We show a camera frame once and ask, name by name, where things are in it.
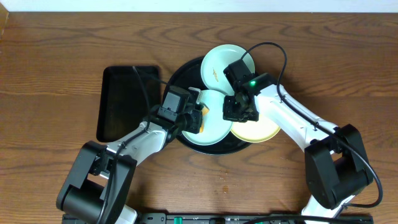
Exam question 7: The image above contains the green yellow sponge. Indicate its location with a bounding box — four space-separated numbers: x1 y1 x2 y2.
198 104 210 134

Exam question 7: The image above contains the light blue plate front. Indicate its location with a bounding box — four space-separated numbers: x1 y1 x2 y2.
182 90 232 146

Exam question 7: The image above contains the light blue plate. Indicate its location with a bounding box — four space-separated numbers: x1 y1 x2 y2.
182 90 232 146
200 44 246 96

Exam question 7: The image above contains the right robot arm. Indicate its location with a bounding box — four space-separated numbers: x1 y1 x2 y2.
223 72 379 223

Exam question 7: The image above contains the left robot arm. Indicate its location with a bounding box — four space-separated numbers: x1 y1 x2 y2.
56 86 204 223

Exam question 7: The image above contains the black round tray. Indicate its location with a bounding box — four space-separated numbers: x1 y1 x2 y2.
169 56 251 155

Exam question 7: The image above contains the black rectangular tray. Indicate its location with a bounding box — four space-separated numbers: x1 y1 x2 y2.
96 66 161 142

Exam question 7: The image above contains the yellow plate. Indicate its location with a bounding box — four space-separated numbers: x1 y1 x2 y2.
231 114 280 143

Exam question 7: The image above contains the light blue plate top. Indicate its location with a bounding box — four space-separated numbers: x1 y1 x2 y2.
200 44 246 96

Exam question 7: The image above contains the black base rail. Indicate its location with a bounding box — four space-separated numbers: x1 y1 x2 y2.
62 212 374 224

